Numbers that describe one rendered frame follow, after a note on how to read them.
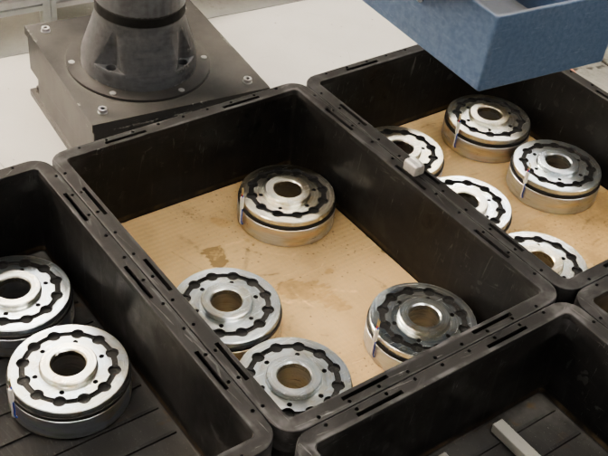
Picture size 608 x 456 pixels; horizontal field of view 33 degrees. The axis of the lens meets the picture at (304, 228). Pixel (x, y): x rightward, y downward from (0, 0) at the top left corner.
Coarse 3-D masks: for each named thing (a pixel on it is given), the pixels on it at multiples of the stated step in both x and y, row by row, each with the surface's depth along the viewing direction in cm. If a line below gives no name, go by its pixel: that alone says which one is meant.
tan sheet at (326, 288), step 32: (224, 192) 112; (128, 224) 106; (160, 224) 106; (192, 224) 107; (224, 224) 107; (352, 224) 109; (160, 256) 103; (192, 256) 103; (224, 256) 103; (256, 256) 104; (288, 256) 104; (320, 256) 105; (352, 256) 105; (384, 256) 106; (288, 288) 101; (320, 288) 101; (352, 288) 102; (384, 288) 102; (288, 320) 97; (320, 320) 98; (352, 320) 98; (352, 352) 95
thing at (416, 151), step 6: (390, 138) 116; (396, 138) 116; (402, 138) 116; (408, 138) 116; (402, 144) 116; (408, 144) 116; (414, 144) 116; (414, 150) 115; (420, 150) 115; (414, 156) 114; (420, 156) 115
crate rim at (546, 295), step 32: (256, 96) 109; (160, 128) 102; (352, 128) 106; (64, 160) 97; (384, 160) 102; (416, 192) 99; (128, 256) 87; (512, 256) 92; (160, 288) 85; (544, 288) 89; (192, 320) 82; (512, 320) 85; (224, 352) 80; (448, 352) 82; (256, 384) 77; (384, 384) 79; (288, 416) 75; (320, 416) 76; (288, 448) 75
